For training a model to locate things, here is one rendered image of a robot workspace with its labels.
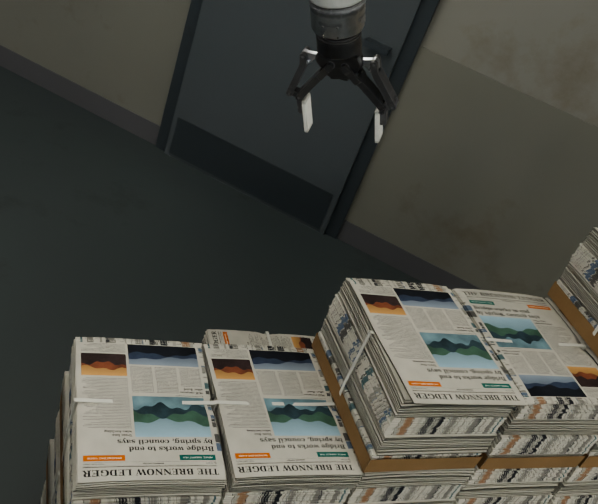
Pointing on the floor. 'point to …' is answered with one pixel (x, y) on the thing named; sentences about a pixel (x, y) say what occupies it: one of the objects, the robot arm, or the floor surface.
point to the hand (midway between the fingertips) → (342, 128)
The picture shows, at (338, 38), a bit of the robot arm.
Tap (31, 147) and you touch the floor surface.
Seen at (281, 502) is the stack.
